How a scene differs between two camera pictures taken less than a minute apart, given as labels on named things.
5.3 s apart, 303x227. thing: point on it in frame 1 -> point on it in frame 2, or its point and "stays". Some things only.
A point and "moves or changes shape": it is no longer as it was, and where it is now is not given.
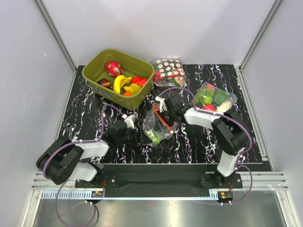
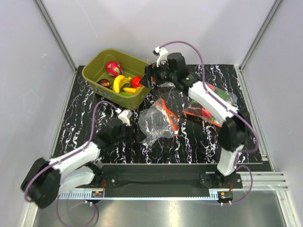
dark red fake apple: x=104 y=82 stays
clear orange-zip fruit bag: x=155 y=129 moves or changes shape
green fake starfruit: x=155 y=136 -> x=126 y=94
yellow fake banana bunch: x=119 y=81 stays
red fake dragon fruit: x=113 y=69 stays
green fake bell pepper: x=219 y=97 stays
